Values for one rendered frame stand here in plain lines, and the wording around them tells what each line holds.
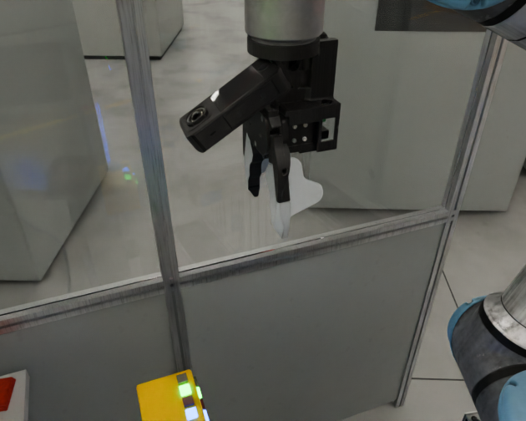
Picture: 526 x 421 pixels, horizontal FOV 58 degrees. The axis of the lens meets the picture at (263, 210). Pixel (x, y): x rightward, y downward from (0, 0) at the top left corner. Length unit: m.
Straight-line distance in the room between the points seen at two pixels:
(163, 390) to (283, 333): 0.67
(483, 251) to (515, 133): 0.72
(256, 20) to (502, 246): 2.85
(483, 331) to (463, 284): 2.06
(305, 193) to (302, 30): 0.17
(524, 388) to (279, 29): 0.54
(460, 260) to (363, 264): 1.60
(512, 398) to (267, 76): 0.50
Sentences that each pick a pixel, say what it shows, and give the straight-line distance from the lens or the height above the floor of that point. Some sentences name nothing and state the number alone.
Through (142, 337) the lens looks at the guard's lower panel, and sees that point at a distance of 1.33.
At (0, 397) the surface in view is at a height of 0.88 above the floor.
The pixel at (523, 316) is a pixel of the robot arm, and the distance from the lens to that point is 0.76.
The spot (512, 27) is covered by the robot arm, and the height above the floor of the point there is 1.72.
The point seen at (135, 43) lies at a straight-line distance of 0.93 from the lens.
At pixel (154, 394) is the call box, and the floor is 1.07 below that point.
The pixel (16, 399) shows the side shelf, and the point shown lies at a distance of 1.26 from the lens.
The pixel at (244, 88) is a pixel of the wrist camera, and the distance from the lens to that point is 0.47.
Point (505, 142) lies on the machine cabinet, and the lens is 3.16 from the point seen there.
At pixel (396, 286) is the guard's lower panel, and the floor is 0.73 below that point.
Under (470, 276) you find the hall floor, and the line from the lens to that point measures 2.90.
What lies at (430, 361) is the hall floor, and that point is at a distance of 2.40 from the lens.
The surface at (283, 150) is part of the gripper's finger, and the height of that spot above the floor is 1.58.
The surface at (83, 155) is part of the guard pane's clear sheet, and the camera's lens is 1.01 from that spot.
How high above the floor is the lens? 1.80
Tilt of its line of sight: 35 degrees down
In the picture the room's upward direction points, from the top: straight up
